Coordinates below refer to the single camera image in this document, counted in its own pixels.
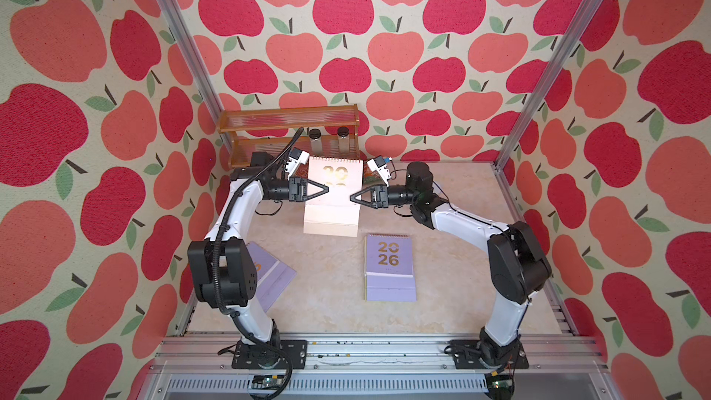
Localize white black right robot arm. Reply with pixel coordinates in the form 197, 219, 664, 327
349, 162, 552, 370

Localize aluminium corner post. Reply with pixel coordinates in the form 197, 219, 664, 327
493, 0, 604, 174
157, 0, 224, 126

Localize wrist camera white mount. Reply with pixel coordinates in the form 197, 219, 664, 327
367, 156, 391, 171
284, 147, 310, 179

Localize left glass spice jar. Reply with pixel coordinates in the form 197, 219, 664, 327
308, 128, 323, 157

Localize right glass spice jar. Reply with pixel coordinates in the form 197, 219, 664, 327
337, 126, 352, 159

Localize right aluminium corner post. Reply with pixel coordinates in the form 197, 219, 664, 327
493, 0, 604, 174

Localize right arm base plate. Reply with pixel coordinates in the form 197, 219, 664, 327
444, 339, 530, 371

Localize pink calendar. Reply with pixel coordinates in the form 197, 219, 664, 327
304, 157, 363, 237

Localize glass spice jar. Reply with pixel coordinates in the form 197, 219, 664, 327
308, 128, 323, 157
337, 126, 352, 159

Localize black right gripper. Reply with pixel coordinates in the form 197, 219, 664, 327
351, 185, 418, 211

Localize green orange snack packet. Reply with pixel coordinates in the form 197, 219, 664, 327
363, 169, 392, 185

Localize left aluminium corner post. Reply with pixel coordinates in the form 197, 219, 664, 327
157, 0, 224, 126

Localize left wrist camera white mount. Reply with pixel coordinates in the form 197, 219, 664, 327
284, 147, 310, 179

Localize purple calendar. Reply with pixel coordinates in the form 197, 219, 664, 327
364, 233, 417, 303
247, 242, 296, 311

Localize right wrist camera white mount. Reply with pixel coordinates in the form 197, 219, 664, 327
367, 156, 391, 171

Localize aluminium front rail frame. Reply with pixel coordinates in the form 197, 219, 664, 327
137, 333, 622, 399

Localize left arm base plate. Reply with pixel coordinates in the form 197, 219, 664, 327
231, 340, 308, 370

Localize wooden three-tier shelf rack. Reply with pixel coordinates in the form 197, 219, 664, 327
218, 105, 367, 169

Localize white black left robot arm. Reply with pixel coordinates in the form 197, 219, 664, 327
187, 128, 329, 370

